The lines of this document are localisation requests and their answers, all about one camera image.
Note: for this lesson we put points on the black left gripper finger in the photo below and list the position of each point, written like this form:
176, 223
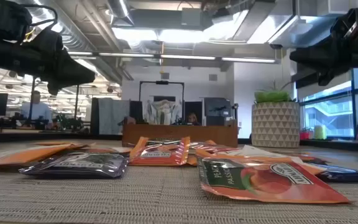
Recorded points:
53, 88
76, 73

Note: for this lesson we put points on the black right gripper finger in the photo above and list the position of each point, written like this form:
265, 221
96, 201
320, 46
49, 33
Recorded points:
309, 57
325, 77

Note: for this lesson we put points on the white orange Tazo tea packet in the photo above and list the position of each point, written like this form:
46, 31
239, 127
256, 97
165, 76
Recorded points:
253, 152
33, 155
110, 150

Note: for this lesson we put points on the dark purple tea packet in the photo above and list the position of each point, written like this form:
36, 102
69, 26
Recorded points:
346, 175
79, 165

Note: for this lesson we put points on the wooden tea organizer box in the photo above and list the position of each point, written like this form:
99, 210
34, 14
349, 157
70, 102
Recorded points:
179, 135

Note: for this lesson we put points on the person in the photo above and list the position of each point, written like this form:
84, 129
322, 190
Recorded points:
193, 119
37, 110

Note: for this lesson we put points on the yellow-green cup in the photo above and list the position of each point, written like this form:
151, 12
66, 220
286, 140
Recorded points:
319, 132

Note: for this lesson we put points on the grey office partition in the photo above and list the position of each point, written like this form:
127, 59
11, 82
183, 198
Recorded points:
112, 115

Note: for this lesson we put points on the small red container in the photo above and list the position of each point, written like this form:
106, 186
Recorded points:
304, 135

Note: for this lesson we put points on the succulent in white patterned pot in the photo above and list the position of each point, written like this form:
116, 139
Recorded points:
275, 124

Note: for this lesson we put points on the white hanging cloth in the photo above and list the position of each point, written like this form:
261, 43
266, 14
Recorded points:
162, 112

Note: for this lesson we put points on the long ceiling light bar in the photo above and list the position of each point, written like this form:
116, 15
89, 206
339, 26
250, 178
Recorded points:
185, 57

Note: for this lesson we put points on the grey woven placemat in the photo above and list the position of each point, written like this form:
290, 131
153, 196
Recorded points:
135, 199

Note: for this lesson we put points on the black background station frame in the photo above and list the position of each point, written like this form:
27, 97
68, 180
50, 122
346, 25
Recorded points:
162, 82

